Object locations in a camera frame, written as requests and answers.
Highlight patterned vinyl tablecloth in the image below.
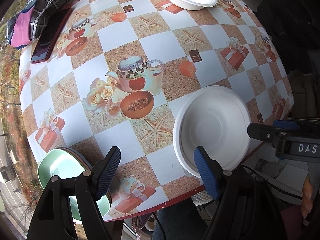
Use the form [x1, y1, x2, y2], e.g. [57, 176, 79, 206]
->
[20, 0, 293, 220]

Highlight dark checked cloth pouch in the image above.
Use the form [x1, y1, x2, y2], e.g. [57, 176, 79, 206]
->
[7, 0, 70, 49]

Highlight green square plate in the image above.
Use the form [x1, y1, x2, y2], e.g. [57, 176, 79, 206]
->
[36, 148, 111, 222]

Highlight red case smartphone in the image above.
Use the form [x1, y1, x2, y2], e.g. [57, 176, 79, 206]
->
[30, 8, 72, 64]

